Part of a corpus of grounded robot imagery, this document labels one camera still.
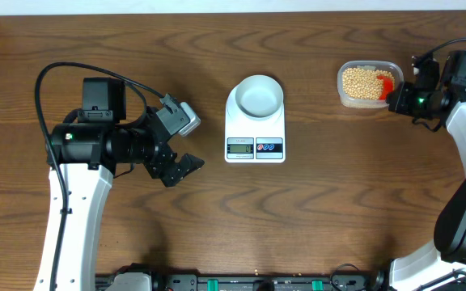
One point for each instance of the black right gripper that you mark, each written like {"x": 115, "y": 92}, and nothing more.
{"x": 401, "y": 94}

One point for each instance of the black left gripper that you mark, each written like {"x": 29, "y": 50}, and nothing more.
{"x": 158, "y": 165}

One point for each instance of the red measuring scoop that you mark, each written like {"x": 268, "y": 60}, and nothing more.
{"x": 388, "y": 86}

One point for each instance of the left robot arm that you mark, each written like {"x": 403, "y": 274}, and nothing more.
{"x": 86, "y": 149}

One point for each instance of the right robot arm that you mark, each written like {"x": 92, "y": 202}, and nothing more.
{"x": 442, "y": 262}

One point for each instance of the white digital kitchen scale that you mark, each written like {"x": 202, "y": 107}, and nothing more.
{"x": 251, "y": 139}

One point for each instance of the light blue bowl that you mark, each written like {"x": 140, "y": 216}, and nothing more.
{"x": 259, "y": 96}

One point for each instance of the clear plastic container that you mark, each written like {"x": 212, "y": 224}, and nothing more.
{"x": 349, "y": 102}

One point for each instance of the soybeans in container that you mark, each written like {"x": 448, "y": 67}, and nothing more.
{"x": 359, "y": 83}

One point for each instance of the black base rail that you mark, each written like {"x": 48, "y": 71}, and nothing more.
{"x": 140, "y": 277}

